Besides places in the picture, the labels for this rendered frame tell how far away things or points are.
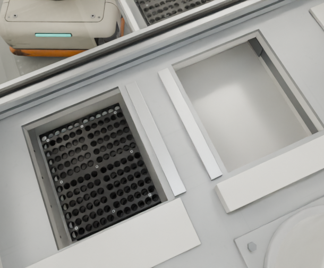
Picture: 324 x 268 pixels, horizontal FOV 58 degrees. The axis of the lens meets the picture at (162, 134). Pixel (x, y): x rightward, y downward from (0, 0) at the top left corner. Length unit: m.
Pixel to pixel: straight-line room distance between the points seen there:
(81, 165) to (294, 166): 0.39
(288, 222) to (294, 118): 0.29
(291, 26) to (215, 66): 0.19
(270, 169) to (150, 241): 0.23
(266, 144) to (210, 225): 0.26
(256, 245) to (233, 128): 0.27
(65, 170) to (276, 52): 0.48
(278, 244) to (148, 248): 0.20
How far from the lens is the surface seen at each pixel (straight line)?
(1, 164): 0.61
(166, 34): 0.59
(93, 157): 0.60
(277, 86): 0.75
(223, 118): 0.69
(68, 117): 0.71
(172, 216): 0.50
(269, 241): 0.52
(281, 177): 0.51
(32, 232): 0.57
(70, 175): 0.60
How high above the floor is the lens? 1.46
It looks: 71 degrees down
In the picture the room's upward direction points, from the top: 7 degrees counter-clockwise
